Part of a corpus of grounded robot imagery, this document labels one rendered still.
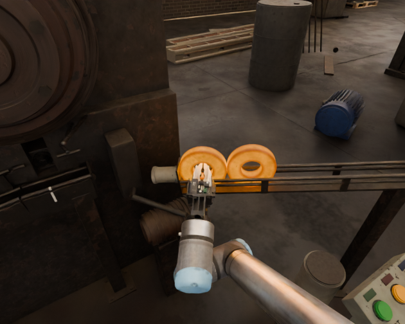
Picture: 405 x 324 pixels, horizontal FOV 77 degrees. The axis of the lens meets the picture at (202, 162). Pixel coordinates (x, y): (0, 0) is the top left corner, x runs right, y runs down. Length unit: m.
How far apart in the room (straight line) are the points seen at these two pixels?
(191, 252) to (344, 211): 1.35
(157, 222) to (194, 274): 0.33
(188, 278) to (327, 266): 0.45
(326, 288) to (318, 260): 0.08
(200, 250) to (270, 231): 0.98
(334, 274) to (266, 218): 0.81
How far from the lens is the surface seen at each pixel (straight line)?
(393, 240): 1.87
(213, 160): 0.81
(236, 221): 1.61
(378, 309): 0.80
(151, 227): 0.94
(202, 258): 0.67
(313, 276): 0.89
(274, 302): 0.60
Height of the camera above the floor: 1.25
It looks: 39 degrees down
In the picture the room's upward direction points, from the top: straight up
